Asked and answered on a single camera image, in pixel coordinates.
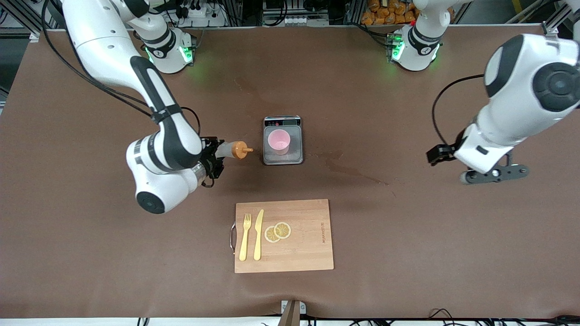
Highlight yellow plastic knife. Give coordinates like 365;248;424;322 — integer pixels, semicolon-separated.
253;209;264;261

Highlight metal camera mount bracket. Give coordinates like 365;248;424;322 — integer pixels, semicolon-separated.
279;300;307;326

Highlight white power strip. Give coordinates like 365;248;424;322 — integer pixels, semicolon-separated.
174;0;227;28

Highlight steel kitchen scale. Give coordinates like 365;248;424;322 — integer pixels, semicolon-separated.
263;115;304;166

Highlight orange snack pile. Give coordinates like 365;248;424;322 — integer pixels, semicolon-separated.
361;0;420;25

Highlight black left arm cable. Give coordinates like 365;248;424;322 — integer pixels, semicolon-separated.
431;74;488;148

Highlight pink cup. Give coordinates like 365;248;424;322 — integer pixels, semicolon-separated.
268;129;290;156

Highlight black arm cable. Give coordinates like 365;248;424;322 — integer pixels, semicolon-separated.
42;0;201;136
431;74;488;148

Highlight yellow plastic fork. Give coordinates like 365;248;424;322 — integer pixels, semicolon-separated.
239;214;252;262

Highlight sauce bottle with orange cap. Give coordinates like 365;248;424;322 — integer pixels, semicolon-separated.
217;141;254;160

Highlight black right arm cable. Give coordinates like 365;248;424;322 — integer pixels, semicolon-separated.
42;0;201;136

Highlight wooden cutting board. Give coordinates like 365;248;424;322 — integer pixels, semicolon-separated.
234;199;334;274

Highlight aluminium frame profile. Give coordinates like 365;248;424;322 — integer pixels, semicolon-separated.
541;0;580;36
0;0;62;43

